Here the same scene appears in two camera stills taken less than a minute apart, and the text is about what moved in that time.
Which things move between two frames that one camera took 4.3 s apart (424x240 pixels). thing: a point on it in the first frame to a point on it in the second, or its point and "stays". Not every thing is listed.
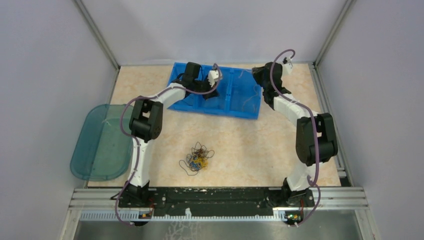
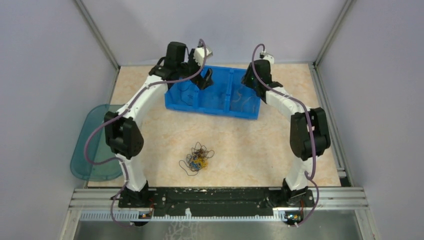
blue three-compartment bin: x=240 y=95 stays
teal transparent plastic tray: x=103 y=150 stays
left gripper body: x=202 y=86 to x=193 y=67
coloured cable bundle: x=197 y=159 stays
